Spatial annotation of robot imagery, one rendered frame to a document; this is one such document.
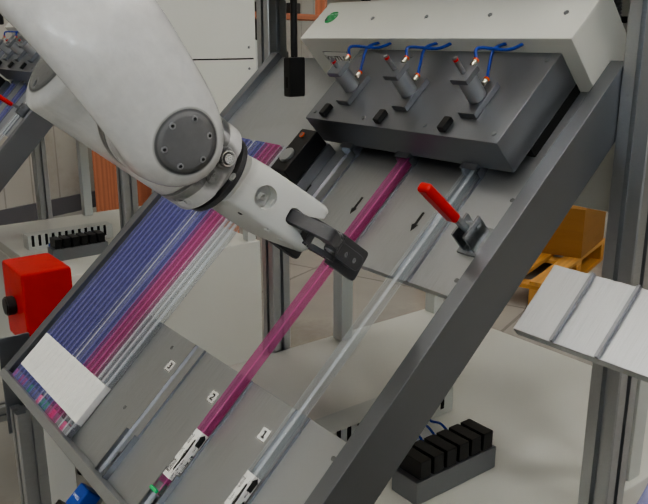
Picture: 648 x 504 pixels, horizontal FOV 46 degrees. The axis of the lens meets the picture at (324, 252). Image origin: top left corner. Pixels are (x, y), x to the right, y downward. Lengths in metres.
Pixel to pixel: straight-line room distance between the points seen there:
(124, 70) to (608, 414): 0.71
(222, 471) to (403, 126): 0.44
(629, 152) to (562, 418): 0.57
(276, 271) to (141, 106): 1.00
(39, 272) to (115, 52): 1.13
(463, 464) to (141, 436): 0.45
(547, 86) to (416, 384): 0.35
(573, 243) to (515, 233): 3.34
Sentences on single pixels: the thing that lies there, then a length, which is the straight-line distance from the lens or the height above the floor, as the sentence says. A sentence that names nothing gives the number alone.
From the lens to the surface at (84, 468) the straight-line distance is 0.98.
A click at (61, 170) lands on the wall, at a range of 5.77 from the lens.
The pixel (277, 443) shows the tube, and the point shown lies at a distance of 0.79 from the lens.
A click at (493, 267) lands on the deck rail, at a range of 0.79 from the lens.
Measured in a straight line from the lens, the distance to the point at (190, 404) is 0.93.
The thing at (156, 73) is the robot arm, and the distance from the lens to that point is 0.51.
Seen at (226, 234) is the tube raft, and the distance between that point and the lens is 1.08.
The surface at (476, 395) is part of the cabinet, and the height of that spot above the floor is 0.62.
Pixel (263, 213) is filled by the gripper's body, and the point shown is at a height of 1.08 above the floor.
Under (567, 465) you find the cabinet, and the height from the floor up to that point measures 0.62.
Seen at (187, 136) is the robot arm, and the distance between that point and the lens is 0.53.
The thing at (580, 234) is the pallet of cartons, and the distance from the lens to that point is 4.12.
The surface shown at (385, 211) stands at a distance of 0.93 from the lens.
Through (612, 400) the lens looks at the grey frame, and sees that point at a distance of 0.99.
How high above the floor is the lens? 1.23
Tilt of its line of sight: 16 degrees down
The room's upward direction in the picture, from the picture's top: straight up
